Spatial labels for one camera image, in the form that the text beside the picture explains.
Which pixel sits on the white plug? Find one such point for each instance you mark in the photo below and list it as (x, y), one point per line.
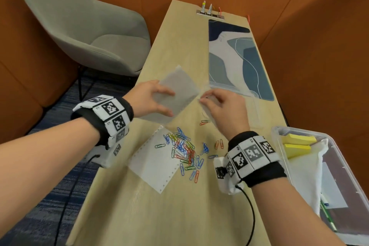
(210, 9)

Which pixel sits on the white card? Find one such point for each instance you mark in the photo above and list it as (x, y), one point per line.
(331, 185)

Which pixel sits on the person's right forearm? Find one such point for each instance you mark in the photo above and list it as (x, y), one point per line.
(294, 217)

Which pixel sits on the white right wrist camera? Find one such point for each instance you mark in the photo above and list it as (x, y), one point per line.
(227, 179)

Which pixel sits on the blue patterned desk mat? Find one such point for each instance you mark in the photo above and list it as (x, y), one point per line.
(248, 67)

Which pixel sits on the person's left hand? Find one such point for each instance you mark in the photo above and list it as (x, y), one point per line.
(144, 98)

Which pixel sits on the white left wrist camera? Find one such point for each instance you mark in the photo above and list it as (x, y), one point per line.
(111, 156)

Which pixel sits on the plug with yellow tag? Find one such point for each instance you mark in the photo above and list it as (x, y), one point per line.
(203, 8)

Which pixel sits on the black left wristband with markers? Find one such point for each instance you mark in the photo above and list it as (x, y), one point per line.
(112, 116)

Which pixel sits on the clear plastic storage bin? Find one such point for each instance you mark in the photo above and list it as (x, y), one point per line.
(354, 168)

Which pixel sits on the yellow sticky note pad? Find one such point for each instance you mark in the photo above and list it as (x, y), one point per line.
(297, 150)
(299, 139)

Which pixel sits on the person's right hand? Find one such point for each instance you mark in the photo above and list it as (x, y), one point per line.
(230, 113)

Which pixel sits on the pile of coloured paper clips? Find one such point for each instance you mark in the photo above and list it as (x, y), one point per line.
(184, 150)

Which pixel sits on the person's left forearm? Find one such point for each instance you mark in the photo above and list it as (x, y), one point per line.
(43, 168)

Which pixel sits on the silver socket panel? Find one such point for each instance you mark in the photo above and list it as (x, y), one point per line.
(210, 14)

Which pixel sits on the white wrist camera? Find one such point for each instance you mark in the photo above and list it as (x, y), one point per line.
(111, 156)
(227, 179)

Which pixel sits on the black right wristband with markers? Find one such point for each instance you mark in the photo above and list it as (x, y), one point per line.
(253, 156)

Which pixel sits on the grey upholstered armchair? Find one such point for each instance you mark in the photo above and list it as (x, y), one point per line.
(86, 23)

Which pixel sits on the black wristband with markers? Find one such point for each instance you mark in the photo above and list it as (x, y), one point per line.
(253, 156)
(112, 116)

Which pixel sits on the white perforated paper sheet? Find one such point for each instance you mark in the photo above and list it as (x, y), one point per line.
(181, 87)
(152, 165)

